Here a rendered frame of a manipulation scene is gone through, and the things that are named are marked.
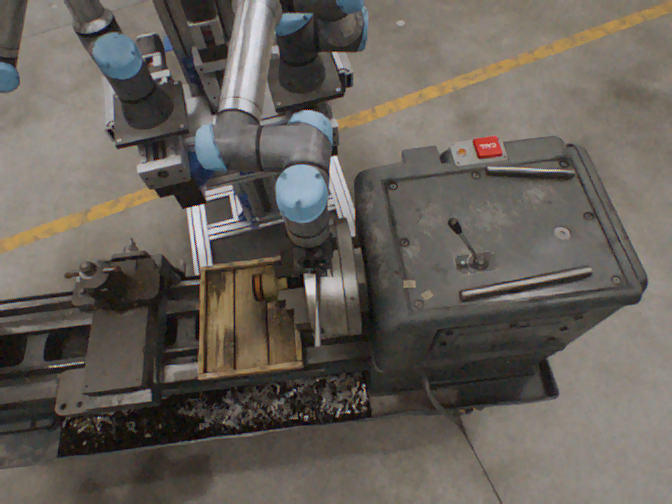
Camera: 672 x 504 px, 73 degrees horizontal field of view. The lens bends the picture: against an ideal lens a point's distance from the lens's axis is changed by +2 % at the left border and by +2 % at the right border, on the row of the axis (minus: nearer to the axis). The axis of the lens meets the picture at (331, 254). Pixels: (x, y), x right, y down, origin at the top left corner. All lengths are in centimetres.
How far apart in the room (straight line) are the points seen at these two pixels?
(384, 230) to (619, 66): 284
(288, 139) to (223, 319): 81
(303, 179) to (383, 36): 299
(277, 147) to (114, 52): 80
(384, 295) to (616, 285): 49
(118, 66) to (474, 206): 100
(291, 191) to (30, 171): 291
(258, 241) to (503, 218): 145
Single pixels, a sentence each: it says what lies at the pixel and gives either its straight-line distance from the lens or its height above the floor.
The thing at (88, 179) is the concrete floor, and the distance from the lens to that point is 321.
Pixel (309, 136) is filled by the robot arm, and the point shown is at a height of 164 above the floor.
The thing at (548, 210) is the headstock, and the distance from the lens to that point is 118.
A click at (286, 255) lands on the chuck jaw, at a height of 116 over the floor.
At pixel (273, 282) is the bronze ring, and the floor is 112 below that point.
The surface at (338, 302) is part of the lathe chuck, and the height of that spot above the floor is 119.
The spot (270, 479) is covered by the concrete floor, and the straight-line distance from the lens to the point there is 221.
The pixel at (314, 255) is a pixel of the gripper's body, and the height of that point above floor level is 149.
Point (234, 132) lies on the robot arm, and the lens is 76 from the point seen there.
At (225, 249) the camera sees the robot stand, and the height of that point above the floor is 21.
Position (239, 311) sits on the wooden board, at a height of 89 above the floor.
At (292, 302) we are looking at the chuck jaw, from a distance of 116.
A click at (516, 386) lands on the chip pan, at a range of 175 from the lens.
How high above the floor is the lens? 218
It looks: 62 degrees down
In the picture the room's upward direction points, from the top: 7 degrees counter-clockwise
